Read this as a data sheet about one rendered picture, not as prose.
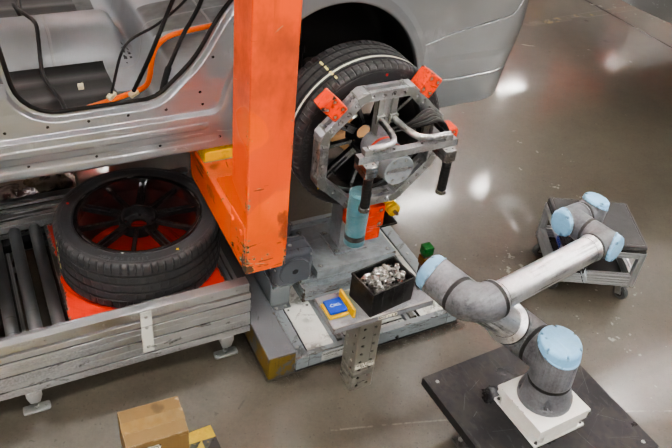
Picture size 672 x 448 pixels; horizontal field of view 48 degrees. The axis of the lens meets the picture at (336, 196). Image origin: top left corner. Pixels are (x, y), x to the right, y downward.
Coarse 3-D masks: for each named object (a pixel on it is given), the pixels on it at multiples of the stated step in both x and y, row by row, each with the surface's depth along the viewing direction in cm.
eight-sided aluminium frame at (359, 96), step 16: (400, 80) 285; (352, 96) 278; (368, 96) 275; (384, 96) 279; (400, 96) 283; (416, 96) 286; (352, 112) 277; (320, 128) 280; (336, 128) 278; (432, 128) 300; (320, 144) 279; (320, 160) 284; (416, 160) 313; (432, 160) 311; (320, 176) 289; (416, 176) 312; (336, 192) 297; (384, 192) 312; (400, 192) 313
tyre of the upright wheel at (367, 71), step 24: (336, 48) 291; (360, 48) 290; (384, 48) 296; (312, 72) 287; (336, 72) 281; (360, 72) 279; (384, 72) 283; (408, 72) 289; (312, 96) 281; (432, 96) 302; (312, 120) 281; (312, 144) 288; (312, 192) 303
